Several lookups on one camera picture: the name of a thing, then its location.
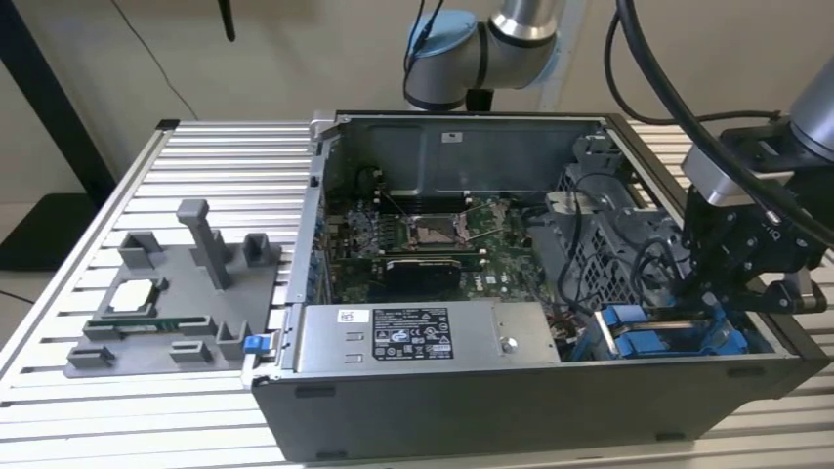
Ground blue disk bay bracket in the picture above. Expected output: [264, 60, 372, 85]
[615, 331, 748, 361]

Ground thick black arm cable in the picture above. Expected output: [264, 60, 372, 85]
[613, 0, 823, 241]

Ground black disk wire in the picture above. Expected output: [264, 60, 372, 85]
[632, 237, 687, 315]
[557, 171, 628, 314]

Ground grey parts rack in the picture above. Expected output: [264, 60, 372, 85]
[62, 198, 285, 378]

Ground hard disk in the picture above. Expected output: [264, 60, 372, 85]
[595, 301, 745, 354]

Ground black slanted post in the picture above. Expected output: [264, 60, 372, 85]
[0, 0, 119, 206]

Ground black open PC case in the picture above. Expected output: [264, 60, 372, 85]
[240, 109, 832, 463]

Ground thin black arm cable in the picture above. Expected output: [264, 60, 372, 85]
[406, 0, 446, 58]

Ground black RAM slots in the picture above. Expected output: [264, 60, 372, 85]
[373, 191, 473, 213]

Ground silver CPU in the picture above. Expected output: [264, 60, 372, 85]
[107, 280, 157, 312]

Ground green motherboard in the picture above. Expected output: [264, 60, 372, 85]
[321, 192, 555, 304]

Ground grey perforated disk bay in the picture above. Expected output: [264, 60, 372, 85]
[532, 163, 689, 314]

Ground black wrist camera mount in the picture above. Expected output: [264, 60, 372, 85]
[717, 124, 801, 185]

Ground green RAM stick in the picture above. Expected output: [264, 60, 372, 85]
[86, 317, 202, 330]

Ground black hanging rod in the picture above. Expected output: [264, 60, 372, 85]
[216, 0, 237, 43]

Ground thin black wall cable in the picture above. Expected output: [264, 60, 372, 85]
[107, 0, 200, 121]

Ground looped black arm cable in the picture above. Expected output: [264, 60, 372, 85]
[603, 9, 793, 129]

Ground silver power supply unit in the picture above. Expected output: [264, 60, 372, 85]
[292, 300, 563, 375]

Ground black flat base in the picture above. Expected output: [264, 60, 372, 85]
[0, 192, 99, 273]

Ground CPU socket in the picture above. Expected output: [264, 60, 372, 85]
[402, 212, 473, 248]

